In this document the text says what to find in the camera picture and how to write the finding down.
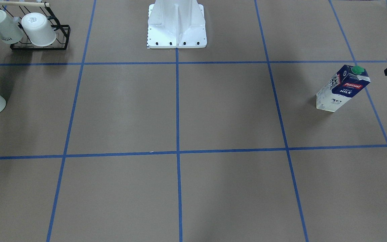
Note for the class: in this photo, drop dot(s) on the blue white milk carton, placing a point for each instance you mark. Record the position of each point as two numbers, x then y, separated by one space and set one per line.
342 87

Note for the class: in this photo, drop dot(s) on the white mug on rack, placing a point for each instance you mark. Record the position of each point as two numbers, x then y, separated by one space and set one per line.
38 29

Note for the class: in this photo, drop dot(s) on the white mug with lettering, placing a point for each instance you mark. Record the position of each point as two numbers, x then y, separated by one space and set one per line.
10 32

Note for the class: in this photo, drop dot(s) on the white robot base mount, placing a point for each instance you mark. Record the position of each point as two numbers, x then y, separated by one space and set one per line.
176 24

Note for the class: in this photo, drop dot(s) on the black wire mug rack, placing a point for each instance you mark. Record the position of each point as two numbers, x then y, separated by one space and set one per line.
17 9

